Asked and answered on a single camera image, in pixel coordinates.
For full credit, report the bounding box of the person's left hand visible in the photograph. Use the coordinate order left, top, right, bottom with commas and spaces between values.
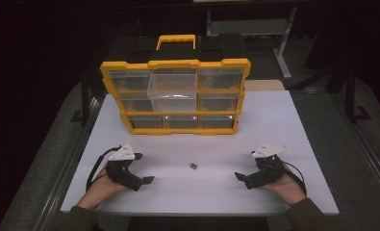
76, 163, 131, 212

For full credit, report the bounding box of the set of small clear drawers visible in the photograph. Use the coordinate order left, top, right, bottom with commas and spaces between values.
107, 67, 245, 130

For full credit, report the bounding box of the white metal table frame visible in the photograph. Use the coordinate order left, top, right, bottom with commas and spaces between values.
206, 5, 298, 81

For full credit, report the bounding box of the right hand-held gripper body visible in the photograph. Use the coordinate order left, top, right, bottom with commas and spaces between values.
244, 142, 290, 191

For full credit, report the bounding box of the metal table rail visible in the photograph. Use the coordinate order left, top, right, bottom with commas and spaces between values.
33, 94, 109, 231
330, 94, 380, 196

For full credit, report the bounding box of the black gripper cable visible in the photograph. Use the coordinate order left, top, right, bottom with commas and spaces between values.
282, 161, 308, 195
85, 145, 123, 193

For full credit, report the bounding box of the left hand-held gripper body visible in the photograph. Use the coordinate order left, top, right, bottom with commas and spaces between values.
105, 142, 144, 193

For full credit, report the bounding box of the black metal stand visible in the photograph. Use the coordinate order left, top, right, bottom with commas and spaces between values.
69, 71, 91, 125
343, 61, 373, 125

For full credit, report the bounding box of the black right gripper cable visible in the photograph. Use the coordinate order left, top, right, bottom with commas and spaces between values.
282, 161, 308, 195

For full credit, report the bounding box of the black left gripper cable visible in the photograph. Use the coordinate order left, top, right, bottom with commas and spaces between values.
85, 145, 123, 193

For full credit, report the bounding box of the yellow and black organizer case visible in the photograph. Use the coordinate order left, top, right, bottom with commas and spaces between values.
99, 34, 252, 136

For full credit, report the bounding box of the large clear plastic bin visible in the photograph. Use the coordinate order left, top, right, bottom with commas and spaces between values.
146, 67, 199, 114

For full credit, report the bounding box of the person's right hand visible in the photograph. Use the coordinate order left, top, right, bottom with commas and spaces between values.
261, 163, 308, 207

